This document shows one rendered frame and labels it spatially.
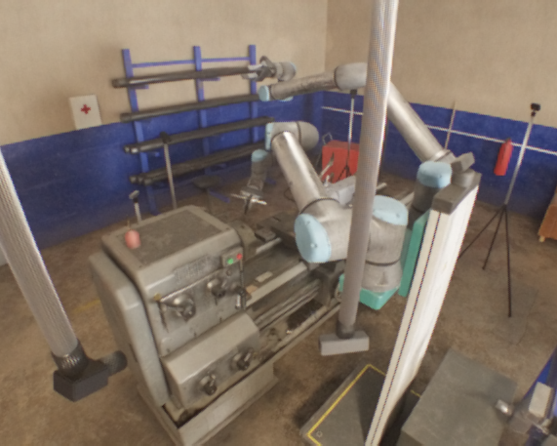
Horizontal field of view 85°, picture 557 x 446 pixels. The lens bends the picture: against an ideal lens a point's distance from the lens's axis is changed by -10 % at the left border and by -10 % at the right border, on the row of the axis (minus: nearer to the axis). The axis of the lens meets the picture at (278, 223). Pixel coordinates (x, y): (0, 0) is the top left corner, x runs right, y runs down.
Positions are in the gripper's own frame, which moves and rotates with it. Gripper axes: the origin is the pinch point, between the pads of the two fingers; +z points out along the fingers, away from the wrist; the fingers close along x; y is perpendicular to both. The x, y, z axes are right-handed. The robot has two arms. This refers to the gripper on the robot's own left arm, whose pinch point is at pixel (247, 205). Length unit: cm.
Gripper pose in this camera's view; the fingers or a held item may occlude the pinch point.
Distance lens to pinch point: 188.4
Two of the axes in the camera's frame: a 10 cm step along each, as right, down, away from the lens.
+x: -9.6, -2.8, -0.3
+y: -2.2, 6.9, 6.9
